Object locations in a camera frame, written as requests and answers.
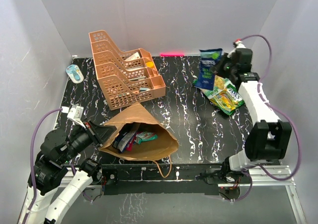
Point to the dark blue chips bag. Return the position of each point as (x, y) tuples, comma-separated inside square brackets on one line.
[(208, 62)]

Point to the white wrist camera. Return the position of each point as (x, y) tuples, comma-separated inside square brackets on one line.
[(74, 114), (237, 44)]

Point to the yellow object in organizer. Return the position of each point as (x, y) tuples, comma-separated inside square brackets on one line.
[(150, 65)]

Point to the pink tape strip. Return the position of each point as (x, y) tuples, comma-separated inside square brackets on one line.
[(172, 54)]

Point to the blue white correction tape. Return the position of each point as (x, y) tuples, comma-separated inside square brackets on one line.
[(74, 74)]

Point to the yellow green fruit snack bag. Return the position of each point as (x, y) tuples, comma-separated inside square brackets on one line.
[(224, 95)]

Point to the red snack packet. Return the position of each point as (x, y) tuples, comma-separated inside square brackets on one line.
[(130, 145)]

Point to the brown paper bag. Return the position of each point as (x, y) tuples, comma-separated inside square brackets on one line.
[(159, 151)]

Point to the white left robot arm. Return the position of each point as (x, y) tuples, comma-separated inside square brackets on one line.
[(50, 168)]

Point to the peach plastic file organizer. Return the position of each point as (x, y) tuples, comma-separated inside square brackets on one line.
[(124, 83)]

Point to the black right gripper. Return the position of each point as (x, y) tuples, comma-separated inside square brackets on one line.
[(219, 64)]

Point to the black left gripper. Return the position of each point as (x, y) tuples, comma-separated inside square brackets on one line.
[(100, 133)]

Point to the white card in organizer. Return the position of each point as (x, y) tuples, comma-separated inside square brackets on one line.
[(134, 56)]

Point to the teal snack packet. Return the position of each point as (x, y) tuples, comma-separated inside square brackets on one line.
[(145, 137)]

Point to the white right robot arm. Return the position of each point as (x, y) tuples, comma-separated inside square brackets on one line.
[(269, 137)]

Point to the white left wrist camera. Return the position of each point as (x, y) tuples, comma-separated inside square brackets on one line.
[(74, 114)]

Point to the blue candy packet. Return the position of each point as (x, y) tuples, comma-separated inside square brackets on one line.
[(123, 140)]

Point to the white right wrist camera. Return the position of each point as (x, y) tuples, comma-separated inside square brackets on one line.
[(237, 44)]

